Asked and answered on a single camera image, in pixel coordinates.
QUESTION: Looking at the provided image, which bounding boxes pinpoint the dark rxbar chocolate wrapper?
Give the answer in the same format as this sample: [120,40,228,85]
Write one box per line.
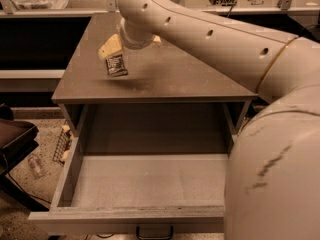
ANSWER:
[105,55,128,77]

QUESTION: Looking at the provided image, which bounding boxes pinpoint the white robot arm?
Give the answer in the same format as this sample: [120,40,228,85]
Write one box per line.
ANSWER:
[118,0,320,240]

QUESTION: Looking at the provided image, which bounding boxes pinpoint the grey cabinet with glossy top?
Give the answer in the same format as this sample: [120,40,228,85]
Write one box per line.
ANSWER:
[52,13,257,146]

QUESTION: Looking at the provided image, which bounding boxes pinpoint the open grey top drawer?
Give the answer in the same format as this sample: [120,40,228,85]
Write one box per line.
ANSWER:
[29,104,236,235]

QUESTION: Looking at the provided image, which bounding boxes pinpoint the black chair at left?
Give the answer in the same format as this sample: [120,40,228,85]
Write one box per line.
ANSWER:
[0,104,48,212]

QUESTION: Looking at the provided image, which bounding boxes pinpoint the plastic bottle on floor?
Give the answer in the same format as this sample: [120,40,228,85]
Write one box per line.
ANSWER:
[28,154,45,179]

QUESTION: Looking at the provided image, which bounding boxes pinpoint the wire basket on floor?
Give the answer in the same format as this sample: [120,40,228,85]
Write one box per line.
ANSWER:
[53,124,73,164]

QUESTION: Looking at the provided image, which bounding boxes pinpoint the black drawer handle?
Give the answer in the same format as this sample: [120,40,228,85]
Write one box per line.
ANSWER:
[135,226,174,240]

